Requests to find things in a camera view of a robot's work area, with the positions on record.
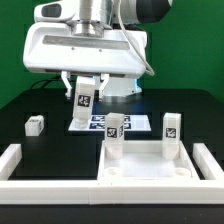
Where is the black cable bundle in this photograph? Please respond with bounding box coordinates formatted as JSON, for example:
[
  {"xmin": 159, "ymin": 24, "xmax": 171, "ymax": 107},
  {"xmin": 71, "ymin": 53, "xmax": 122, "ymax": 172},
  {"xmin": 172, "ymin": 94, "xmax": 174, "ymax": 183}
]
[{"xmin": 29, "ymin": 75, "xmax": 68, "ymax": 90}]

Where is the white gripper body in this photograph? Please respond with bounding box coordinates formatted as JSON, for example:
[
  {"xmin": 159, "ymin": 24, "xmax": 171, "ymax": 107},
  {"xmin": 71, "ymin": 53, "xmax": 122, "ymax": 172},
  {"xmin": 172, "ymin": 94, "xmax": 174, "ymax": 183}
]
[{"xmin": 23, "ymin": 22, "xmax": 146, "ymax": 79}]

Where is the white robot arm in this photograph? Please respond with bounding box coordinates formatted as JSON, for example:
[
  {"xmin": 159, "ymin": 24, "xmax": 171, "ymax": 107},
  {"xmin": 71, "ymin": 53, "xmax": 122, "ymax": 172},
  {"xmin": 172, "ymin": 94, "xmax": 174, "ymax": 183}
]
[{"xmin": 23, "ymin": 0, "xmax": 173, "ymax": 102}]

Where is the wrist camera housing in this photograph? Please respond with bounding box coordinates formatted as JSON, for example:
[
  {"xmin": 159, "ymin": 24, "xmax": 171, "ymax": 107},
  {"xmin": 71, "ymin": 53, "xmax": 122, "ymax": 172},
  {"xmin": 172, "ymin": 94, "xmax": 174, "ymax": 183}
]
[{"xmin": 34, "ymin": 0, "xmax": 76, "ymax": 22}]

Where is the white square table top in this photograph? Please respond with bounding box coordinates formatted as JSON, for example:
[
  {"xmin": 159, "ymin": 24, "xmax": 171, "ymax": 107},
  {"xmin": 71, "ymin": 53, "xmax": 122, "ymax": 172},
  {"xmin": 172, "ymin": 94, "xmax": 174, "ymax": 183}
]
[{"xmin": 97, "ymin": 140, "xmax": 199, "ymax": 180}]

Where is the white marker base plate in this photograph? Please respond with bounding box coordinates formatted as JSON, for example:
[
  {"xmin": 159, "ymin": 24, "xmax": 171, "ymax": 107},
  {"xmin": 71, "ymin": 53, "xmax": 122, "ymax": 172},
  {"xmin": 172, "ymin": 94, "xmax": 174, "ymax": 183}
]
[{"xmin": 68, "ymin": 115, "xmax": 151, "ymax": 132}]

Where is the white U-shaped fence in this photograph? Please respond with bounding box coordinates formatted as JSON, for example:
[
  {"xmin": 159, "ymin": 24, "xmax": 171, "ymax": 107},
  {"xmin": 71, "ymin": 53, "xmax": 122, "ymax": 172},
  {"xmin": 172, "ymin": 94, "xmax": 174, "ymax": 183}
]
[{"xmin": 0, "ymin": 143, "xmax": 224, "ymax": 204}]

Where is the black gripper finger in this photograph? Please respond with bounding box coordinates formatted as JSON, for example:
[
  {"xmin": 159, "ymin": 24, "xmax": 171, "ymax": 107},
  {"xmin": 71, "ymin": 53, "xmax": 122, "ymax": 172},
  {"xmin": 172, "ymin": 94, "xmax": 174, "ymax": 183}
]
[
  {"xmin": 61, "ymin": 71, "xmax": 72, "ymax": 98},
  {"xmin": 99, "ymin": 73, "xmax": 110, "ymax": 100}
]

